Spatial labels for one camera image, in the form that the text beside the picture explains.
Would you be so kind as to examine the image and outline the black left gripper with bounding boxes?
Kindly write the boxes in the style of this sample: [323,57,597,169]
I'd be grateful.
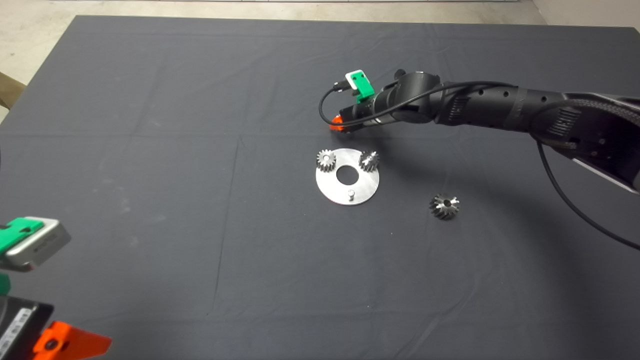
[0,295,113,360]

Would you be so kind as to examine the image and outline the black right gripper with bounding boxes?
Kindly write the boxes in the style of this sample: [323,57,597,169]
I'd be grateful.
[330,95,388,133]

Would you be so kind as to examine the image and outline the large steel gear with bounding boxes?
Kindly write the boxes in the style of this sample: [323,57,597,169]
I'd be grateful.
[429,193,461,221]

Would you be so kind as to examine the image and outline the small bright steel gear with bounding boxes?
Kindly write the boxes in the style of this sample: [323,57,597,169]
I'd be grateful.
[316,150,337,173]
[359,150,380,173]

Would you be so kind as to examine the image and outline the round metal plate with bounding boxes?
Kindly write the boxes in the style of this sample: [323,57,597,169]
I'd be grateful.
[315,148,381,206]

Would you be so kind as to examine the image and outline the dark grey table cloth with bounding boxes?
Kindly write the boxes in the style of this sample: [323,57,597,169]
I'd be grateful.
[0,15,640,360]

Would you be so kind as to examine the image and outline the brown cardboard piece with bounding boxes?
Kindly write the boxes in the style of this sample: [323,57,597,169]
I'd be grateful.
[0,71,27,110]

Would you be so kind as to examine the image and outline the black right camera cable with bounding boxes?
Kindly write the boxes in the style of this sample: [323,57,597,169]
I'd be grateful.
[319,81,640,251]

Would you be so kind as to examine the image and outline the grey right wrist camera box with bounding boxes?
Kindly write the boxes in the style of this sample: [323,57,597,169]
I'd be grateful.
[345,68,368,91]

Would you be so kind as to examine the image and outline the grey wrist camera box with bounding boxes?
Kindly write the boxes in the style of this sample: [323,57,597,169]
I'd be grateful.
[0,217,72,273]
[345,68,368,91]

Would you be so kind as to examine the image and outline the green right camera mount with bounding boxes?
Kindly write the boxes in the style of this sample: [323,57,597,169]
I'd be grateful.
[348,70,376,103]

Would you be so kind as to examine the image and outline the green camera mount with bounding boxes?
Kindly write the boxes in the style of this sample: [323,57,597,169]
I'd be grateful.
[0,217,45,296]
[348,70,376,103]

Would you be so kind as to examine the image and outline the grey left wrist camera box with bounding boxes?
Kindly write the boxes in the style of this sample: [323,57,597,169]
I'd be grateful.
[0,217,72,273]

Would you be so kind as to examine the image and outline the green left camera mount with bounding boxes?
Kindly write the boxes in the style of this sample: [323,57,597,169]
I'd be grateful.
[0,217,45,296]

